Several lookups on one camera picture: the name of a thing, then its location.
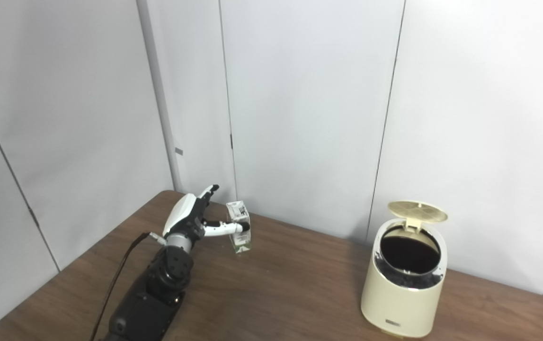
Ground cream round bin lid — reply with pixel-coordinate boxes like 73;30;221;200
388;201;448;233

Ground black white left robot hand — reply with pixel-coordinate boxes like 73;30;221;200
162;185;251;240

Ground white green milk carton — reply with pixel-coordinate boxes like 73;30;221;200
226;201;252;254

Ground thick black wrist cable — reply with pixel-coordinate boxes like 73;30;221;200
89;231;166;341

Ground cream-colored cylindrical bin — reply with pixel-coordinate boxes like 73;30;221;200
361;201;448;338

